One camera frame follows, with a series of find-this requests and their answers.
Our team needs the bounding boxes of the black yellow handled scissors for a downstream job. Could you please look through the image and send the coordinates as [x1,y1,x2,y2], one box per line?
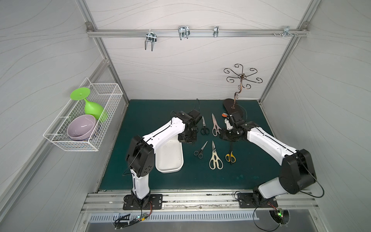
[225,142,236,165]

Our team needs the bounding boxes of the brown metal hook stand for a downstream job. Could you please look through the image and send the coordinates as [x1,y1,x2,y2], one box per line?
[223,63,263,116]

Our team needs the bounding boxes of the cream white scissors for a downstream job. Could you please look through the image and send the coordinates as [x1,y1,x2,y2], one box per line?
[209,141,224,170]

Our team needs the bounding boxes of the lilac bowl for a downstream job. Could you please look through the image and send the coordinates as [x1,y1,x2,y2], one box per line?
[67,115,97,141]

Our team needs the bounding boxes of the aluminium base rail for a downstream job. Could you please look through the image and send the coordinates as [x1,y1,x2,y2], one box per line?
[81,189,319,213]

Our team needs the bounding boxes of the white wire basket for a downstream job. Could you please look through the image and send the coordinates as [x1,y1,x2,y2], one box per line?
[43,78,123,151]

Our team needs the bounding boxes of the aluminium top rail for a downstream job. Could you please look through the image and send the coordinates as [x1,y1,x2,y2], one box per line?
[87,29,310,39]

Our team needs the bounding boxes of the white vent strip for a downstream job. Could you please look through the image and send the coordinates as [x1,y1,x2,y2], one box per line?
[89,210,260,224]

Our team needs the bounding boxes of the pink scissors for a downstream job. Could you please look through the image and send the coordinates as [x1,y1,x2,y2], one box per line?
[212,113,221,137]

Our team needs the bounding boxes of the small metal hook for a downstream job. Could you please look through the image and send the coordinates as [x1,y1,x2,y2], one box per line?
[213,26,219,38]

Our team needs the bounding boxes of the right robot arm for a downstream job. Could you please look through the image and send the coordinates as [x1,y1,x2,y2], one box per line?
[220,122,317,206]

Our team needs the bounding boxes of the right end metal hook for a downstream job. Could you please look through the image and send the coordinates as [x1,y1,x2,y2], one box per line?
[273,26,299,38]

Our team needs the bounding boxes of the black handled steel scissors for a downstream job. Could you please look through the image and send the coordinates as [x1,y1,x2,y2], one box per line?
[201,116,210,135]

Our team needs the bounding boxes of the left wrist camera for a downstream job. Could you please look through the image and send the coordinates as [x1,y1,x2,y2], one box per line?
[188,109,202,124]

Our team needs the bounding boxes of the white storage box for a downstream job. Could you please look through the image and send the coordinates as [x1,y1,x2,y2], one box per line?
[156,136,184,174]

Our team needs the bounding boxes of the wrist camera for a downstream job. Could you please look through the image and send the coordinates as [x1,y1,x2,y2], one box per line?
[224,112,245,131]
[188,109,202,124]

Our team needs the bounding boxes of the green plastic goblet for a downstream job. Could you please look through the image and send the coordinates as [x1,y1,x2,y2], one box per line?
[70,87,108,122]

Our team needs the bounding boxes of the double prong metal hook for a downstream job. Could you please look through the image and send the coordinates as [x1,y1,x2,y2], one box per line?
[145,32,157,51]

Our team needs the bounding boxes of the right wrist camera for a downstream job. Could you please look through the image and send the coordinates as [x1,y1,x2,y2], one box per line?
[224,112,245,131]

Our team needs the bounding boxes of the looped metal hook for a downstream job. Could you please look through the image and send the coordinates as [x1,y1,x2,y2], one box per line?
[178,26,190,40]

